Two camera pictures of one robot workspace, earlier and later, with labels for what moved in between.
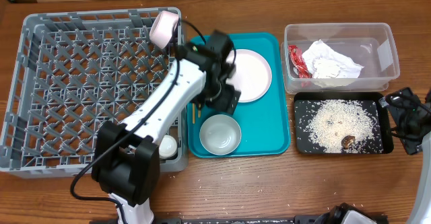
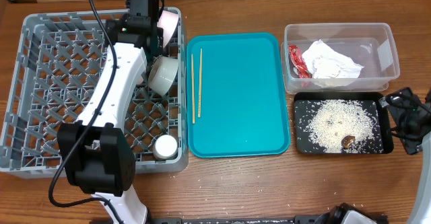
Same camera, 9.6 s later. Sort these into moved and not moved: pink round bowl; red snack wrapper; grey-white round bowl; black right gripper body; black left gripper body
Moved: grey-white round bowl; black left gripper body
Not moved: black right gripper body; red snack wrapper; pink round bowl
